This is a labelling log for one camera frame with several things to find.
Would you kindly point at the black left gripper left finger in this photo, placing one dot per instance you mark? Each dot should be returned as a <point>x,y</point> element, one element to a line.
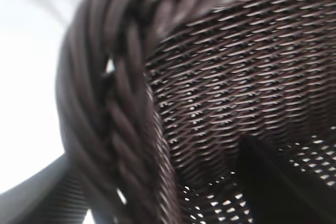
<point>44,197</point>

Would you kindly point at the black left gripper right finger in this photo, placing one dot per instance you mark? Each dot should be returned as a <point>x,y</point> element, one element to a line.
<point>267,195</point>

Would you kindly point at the dark brown woven basket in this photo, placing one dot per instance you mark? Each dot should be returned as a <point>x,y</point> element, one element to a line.
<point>223,82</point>

